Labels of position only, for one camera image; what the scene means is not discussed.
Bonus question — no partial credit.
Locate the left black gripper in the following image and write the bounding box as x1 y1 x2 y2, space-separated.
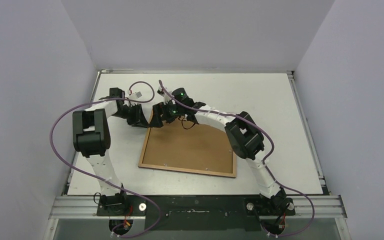
112 103 150 129

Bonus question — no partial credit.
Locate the wooden picture frame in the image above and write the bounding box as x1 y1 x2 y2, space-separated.
137 107 239 179

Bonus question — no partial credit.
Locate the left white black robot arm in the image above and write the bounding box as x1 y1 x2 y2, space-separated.
72 87 149 216

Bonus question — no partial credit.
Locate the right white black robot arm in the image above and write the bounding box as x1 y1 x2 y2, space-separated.
149 86 295 215

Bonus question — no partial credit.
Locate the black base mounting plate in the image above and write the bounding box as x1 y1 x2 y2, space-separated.
93 195 296 235

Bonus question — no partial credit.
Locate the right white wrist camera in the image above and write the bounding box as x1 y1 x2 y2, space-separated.
157 86 165 96

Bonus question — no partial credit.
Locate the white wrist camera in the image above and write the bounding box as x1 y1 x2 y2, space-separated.
157 86 165 96
131 91 142 99

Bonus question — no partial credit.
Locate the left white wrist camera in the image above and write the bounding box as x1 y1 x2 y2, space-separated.
131 91 142 99

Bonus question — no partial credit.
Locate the aluminium front rail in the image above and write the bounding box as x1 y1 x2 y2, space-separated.
49 195 348 220

